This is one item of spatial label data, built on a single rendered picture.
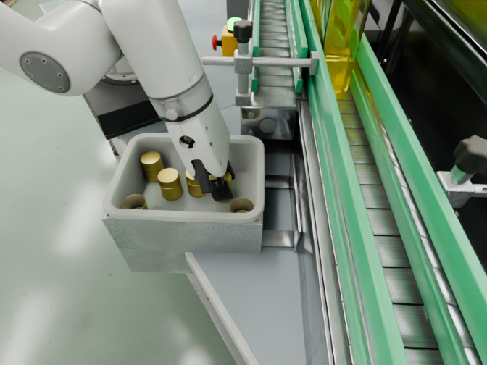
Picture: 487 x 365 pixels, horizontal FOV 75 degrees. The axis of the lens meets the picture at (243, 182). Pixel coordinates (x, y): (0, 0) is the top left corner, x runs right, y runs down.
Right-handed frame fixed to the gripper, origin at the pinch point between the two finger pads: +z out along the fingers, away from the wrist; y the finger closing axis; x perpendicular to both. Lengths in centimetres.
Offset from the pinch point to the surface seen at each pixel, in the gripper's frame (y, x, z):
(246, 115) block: 9.2, -5.1, -5.0
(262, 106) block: 9.3, -8.0, -5.9
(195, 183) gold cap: -0.7, 4.1, -1.0
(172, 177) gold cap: -0.5, 7.3, -2.9
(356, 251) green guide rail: -20.3, -16.9, -9.9
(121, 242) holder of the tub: -9.8, 15.0, -0.1
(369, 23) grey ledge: 45, -32, 1
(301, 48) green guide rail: 13.3, -15.5, -12.1
